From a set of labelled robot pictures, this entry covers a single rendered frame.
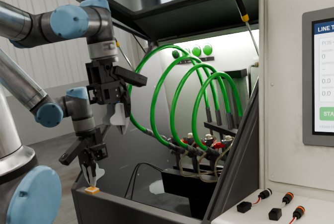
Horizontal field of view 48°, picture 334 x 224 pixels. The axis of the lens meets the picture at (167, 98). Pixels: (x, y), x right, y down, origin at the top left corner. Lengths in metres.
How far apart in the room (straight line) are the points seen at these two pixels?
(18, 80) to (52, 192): 0.57
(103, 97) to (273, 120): 0.47
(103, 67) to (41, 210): 0.46
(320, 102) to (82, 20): 0.61
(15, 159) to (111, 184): 0.96
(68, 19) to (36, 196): 0.41
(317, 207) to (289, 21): 0.48
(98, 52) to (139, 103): 0.69
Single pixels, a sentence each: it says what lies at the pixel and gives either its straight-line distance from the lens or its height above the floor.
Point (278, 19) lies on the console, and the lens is 1.11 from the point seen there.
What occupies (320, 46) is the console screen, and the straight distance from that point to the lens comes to 1.03.
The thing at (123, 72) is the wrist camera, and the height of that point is 1.37.
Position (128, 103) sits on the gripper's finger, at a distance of 1.01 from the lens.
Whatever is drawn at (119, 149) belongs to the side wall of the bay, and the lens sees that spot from 1.58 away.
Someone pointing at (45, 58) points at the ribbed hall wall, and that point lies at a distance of 7.91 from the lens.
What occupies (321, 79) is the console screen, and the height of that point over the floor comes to 1.27.
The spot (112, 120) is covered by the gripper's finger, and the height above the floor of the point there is 1.25.
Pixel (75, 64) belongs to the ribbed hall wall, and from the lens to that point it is 8.12.
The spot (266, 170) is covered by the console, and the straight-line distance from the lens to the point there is 1.12.
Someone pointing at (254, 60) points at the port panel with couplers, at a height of 1.32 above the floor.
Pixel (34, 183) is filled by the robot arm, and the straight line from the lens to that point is 0.65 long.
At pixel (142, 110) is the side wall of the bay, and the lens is 1.65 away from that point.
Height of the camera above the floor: 1.42
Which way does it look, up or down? 8 degrees down
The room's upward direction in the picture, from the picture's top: 10 degrees counter-clockwise
